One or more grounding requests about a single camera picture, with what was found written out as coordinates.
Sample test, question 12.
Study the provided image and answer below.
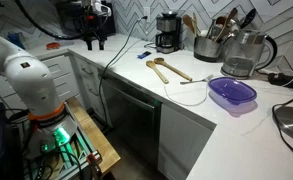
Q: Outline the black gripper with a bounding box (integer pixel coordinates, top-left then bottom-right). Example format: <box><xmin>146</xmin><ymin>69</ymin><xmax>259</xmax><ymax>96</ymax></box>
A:
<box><xmin>80</xmin><ymin>13</ymin><xmax>109</xmax><ymax>51</ymax></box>

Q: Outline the steel utensil holding bucket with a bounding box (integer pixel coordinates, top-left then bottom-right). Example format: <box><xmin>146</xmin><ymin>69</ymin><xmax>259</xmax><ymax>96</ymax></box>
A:
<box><xmin>193</xmin><ymin>35</ymin><xmax>224</xmax><ymax>63</ymax></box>

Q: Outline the small orange object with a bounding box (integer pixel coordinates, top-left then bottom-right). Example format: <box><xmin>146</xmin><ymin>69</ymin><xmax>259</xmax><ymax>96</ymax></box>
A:
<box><xmin>45</xmin><ymin>41</ymin><xmax>61</xmax><ymax>51</ymax></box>

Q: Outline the white drawer cabinet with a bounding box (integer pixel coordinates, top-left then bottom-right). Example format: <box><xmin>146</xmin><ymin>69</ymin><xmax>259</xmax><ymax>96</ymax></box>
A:
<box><xmin>0</xmin><ymin>49</ymin><xmax>84</xmax><ymax>111</ymax></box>

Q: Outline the short wooden spoon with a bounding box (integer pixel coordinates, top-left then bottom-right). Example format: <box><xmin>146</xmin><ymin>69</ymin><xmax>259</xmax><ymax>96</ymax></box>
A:
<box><xmin>145</xmin><ymin>60</ymin><xmax>170</xmax><ymax>85</ymax></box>

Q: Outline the black steel coffee maker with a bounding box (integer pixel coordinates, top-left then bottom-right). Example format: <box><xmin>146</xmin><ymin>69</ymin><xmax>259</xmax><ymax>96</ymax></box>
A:
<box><xmin>154</xmin><ymin>10</ymin><xmax>184</xmax><ymax>55</ymax></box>

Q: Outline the dark steel dishwasher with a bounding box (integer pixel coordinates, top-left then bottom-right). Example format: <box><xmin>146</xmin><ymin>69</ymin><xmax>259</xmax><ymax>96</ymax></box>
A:
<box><xmin>100</xmin><ymin>74</ymin><xmax>163</xmax><ymax>169</ymax></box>

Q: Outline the long wooden spoon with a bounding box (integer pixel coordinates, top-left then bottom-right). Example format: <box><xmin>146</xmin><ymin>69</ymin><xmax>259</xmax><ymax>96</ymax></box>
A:
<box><xmin>153</xmin><ymin>57</ymin><xmax>194</xmax><ymax>83</ymax></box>

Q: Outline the wooden butcher block table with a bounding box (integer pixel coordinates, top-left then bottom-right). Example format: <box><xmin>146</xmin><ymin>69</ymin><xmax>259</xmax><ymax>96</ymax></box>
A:
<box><xmin>66</xmin><ymin>96</ymin><xmax>122</xmax><ymax>175</ymax></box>

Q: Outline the round wooden serving spoon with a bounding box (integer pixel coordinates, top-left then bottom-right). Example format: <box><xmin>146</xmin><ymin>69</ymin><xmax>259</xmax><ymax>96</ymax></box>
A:
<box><xmin>182</xmin><ymin>14</ymin><xmax>197</xmax><ymax>38</ymax></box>

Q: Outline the narrow wooden spoon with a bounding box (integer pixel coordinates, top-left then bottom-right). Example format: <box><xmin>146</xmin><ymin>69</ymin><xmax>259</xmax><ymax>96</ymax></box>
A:
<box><xmin>191</xmin><ymin>12</ymin><xmax>199</xmax><ymax>37</ymax></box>

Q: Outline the metal fork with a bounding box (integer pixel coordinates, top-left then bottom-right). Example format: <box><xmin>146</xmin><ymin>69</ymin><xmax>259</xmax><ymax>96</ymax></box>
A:
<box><xmin>179</xmin><ymin>73</ymin><xmax>215</xmax><ymax>86</ymax></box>

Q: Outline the red clamp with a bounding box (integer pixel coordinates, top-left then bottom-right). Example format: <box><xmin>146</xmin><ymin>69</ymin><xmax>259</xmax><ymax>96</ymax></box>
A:
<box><xmin>85</xmin><ymin>152</ymin><xmax>103</xmax><ymax>180</ymax></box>

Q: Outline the white cabinet with door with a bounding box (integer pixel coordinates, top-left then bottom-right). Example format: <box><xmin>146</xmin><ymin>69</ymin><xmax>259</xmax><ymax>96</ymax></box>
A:
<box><xmin>157</xmin><ymin>103</ymin><xmax>218</xmax><ymax>180</ymax></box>

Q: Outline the wooden spatula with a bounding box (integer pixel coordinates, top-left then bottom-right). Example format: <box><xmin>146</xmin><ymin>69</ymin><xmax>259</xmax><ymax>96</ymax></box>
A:
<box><xmin>215</xmin><ymin>7</ymin><xmax>239</xmax><ymax>43</ymax></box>

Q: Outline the purple plastic container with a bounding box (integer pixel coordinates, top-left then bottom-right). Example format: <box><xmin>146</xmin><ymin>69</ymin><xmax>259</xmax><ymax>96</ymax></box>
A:
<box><xmin>207</xmin><ymin>76</ymin><xmax>258</xmax><ymax>107</ymax></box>

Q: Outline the clear glass electric kettle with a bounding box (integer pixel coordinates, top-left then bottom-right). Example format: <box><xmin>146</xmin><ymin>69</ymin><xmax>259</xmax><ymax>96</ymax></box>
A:
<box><xmin>220</xmin><ymin>29</ymin><xmax>279</xmax><ymax>80</ymax></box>

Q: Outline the black handheld appliance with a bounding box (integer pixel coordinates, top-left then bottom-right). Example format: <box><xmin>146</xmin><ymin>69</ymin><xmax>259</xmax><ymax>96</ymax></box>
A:
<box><xmin>267</xmin><ymin>71</ymin><xmax>293</xmax><ymax>92</ymax></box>

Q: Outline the silver appliance base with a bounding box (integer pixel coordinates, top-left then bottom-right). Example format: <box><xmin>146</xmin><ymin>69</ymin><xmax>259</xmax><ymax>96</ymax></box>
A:
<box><xmin>272</xmin><ymin>105</ymin><xmax>293</xmax><ymax>145</ymax></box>

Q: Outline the long black power cable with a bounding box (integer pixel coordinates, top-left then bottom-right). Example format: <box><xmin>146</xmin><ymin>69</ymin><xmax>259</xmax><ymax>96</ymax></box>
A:
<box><xmin>97</xmin><ymin>14</ymin><xmax>150</xmax><ymax>128</ymax></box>

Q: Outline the cabinet with drawer handles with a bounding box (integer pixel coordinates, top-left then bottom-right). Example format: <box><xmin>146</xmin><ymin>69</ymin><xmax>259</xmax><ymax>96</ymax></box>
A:
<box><xmin>73</xmin><ymin>54</ymin><xmax>113</xmax><ymax>128</ymax></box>

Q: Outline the black coffee maker cord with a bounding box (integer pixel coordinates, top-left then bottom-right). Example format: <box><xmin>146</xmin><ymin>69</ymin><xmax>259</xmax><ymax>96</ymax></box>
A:
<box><xmin>143</xmin><ymin>41</ymin><xmax>158</xmax><ymax>50</ymax></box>

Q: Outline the black robot cable hose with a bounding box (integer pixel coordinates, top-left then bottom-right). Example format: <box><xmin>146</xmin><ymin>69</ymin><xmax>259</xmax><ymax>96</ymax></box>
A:
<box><xmin>14</xmin><ymin>0</ymin><xmax>87</xmax><ymax>41</ymax></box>

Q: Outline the white wall power outlet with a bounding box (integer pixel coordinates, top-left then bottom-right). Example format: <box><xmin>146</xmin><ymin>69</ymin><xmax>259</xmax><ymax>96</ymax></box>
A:
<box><xmin>142</xmin><ymin>6</ymin><xmax>151</xmax><ymax>22</ymax></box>

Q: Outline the thin white cable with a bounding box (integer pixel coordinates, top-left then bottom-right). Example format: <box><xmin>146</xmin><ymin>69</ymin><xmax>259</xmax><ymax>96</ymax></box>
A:
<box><xmin>163</xmin><ymin>83</ymin><xmax>210</xmax><ymax>108</ymax></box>

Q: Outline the metal robot cart frame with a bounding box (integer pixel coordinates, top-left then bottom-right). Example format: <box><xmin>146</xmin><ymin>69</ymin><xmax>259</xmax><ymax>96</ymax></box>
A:
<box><xmin>21</xmin><ymin>126</ymin><xmax>103</xmax><ymax>180</ymax></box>

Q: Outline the black appliance cord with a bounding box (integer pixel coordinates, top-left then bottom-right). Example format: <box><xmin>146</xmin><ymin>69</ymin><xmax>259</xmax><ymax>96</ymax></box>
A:
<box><xmin>271</xmin><ymin>93</ymin><xmax>293</xmax><ymax>165</ymax></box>

